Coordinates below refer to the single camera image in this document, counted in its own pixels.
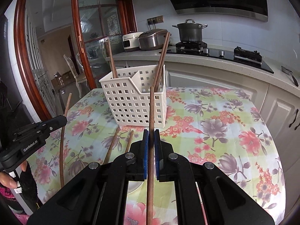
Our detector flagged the kitchen knife on counter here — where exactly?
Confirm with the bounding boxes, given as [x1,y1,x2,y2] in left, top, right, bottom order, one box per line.
[281,66,299,87]

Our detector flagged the cardboard box on floor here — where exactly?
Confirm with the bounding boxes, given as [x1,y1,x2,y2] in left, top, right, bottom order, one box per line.
[51,71,75,90]

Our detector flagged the white perforated utensil basket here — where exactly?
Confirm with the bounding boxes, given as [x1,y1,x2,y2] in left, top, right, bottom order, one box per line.
[99,65,157,127]

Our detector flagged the silver rice cooker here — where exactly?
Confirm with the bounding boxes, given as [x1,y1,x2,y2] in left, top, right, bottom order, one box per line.
[138,29,168,50]

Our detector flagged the floral tablecloth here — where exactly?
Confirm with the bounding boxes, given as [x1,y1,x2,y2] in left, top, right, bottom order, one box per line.
[28,87,286,224]

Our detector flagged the brown chopstick compartment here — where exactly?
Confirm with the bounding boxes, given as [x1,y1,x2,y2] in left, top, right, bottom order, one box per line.
[153,32,170,92]
[105,37,118,78]

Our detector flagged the brown chopstick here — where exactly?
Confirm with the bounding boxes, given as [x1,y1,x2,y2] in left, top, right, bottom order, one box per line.
[59,93,72,188]
[103,126,121,165]
[125,130,134,152]

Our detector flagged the white lower cabinets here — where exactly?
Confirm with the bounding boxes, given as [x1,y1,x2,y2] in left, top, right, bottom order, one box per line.
[105,58,300,193]

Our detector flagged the black gas stove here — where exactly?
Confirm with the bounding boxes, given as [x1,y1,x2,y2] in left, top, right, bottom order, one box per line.
[166,42,274,74]

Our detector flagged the red wooden glass door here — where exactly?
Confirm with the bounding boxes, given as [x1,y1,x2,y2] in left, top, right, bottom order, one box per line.
[14,0,136,121]

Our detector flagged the wall power socket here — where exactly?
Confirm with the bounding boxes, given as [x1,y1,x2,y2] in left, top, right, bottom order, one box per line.
[147,15,164,25]

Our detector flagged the person left hand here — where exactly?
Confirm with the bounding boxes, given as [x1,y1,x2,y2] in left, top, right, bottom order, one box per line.
[0,160,27,189]

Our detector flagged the white small cooker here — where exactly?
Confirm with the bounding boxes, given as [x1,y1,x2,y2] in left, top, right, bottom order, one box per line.
[123,32,142,52]

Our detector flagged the black stock pot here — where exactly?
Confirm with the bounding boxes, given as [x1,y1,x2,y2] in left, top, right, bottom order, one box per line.
[172,19,208,43]

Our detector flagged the white dining chair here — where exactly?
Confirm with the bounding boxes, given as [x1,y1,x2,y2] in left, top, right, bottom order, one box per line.
[63,54,87,99]

